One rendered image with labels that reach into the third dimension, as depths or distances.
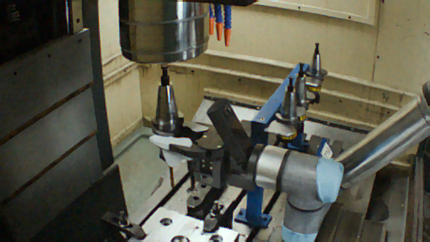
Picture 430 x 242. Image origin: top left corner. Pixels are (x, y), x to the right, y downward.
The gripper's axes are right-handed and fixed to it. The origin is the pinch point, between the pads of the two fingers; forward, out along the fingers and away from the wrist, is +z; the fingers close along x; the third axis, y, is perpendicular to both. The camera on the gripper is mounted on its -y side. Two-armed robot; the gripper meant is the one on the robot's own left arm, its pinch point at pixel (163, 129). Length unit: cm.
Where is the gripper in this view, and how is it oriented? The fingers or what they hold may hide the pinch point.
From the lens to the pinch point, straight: 78.7
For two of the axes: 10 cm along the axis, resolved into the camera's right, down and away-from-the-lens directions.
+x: 4.3, -4.3, 7.9
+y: -0.1, 8.8, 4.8
